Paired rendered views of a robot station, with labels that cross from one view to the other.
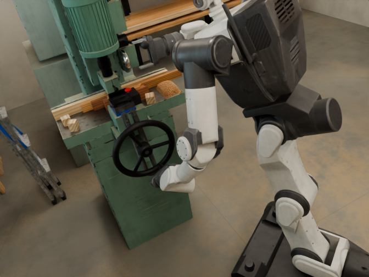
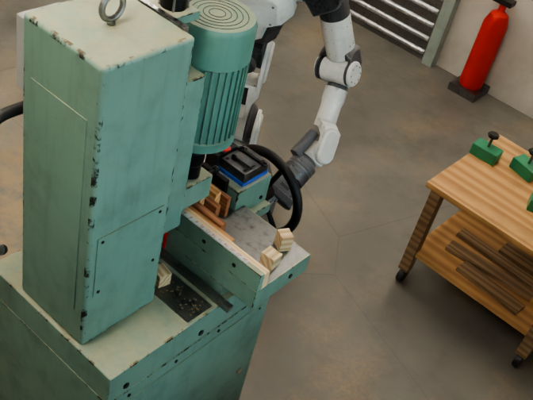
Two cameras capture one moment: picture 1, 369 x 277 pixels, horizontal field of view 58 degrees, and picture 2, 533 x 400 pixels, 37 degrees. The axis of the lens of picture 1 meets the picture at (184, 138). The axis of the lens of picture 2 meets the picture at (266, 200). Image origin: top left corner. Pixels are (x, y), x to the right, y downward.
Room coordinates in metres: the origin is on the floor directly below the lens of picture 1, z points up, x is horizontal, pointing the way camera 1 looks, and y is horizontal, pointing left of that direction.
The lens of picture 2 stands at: (2.22, 1.61, 2.23)
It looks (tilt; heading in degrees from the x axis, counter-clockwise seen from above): 39 degrees down; 233
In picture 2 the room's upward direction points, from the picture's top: 15 degrees clockwise
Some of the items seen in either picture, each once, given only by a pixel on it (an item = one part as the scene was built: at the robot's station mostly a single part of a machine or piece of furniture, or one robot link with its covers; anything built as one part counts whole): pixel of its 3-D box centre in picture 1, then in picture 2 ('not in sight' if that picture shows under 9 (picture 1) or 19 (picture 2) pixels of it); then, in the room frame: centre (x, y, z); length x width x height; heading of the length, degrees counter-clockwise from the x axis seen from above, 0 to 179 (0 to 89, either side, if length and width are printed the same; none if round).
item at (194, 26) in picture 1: (196, 33); not in sight; (1.46, -0.14, 1.16); 0.13 x 0.07 x 0.09; 103
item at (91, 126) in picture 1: (124, 114); (208, 207); (1.37, 0.26, 0.87); 0.61 x 0.30 x 0.06; 111
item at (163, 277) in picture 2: not in sight; (160, 275); (1.56, 0.41, 0.82); 0.04 x 0.03 x 0.04; 100
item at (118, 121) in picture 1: (128, 114); (233, 182); (1.29, 0.23, 0.91); 0.15 x 0.14 x 0.09; 111
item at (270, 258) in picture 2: (66, 120); (270, 258); (1.33, 0.52, 0.92); 0.04 x 0.04 x 0.04; 24
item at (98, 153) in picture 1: (116, 112); (139, 276); (1.58, 0.34, 0.76); 0.57 x 0.45 x 0.09; 21
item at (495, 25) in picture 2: not in sight; (485, 47); (-1.13, -1.16, 0.30); 0.19 x 0.18 x 0.60; 22
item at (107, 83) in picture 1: (110, 81); (180, 190); (1.49, 0.31, 0.99); 0.14 x 0.07 x 0.09; 21
